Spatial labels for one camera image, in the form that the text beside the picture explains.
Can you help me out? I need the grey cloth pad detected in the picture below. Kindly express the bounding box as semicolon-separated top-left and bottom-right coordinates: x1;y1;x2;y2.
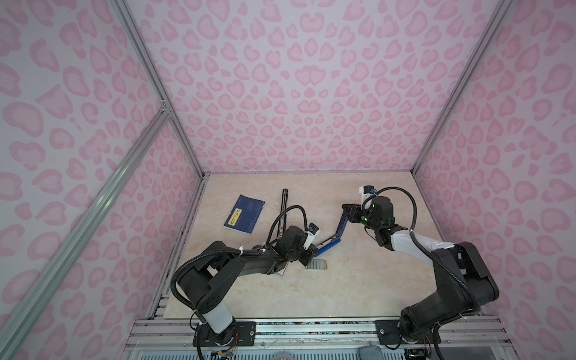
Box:
358;346;384;360

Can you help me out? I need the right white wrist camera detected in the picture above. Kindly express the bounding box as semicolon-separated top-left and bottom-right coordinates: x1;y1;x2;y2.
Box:
358;185;376;204

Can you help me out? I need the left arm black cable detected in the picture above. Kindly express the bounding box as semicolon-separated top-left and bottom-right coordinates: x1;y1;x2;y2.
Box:
169;205;309;311

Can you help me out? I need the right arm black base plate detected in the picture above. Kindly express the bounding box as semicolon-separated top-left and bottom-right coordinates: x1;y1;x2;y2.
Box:
374;319;434;347

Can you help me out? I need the red white staple box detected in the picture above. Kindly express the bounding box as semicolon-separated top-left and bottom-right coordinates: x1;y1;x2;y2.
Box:
277;265;287;276

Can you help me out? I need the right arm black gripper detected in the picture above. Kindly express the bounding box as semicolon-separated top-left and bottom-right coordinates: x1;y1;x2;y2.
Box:
340;204;382;232

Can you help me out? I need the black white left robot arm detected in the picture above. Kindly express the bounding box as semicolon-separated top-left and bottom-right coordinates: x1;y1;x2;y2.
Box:
170;223;320;346

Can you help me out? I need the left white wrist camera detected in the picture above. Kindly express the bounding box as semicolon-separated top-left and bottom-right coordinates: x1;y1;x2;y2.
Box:
303;223;321;250

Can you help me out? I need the staple tray with staples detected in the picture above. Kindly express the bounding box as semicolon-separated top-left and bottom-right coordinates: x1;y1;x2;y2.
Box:
306;259;328;271

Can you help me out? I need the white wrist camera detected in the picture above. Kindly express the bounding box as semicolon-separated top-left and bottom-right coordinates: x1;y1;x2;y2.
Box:
358;185;376;204
303;223;321;250

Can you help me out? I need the blue long stapler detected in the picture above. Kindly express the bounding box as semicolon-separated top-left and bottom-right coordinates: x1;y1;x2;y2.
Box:
314;204;353;258

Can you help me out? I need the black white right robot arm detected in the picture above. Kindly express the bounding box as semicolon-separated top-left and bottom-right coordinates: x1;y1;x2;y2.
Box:
342;194;500;342

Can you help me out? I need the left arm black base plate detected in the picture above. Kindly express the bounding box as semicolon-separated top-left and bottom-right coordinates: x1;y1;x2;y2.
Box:
193;320;257;347

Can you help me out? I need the dark blue booklet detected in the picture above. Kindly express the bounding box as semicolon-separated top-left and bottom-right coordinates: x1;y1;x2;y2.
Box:
223;195;266;234

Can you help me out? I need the aluminium front rail frame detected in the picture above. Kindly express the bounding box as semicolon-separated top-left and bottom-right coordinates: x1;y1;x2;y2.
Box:
122;316;518;359

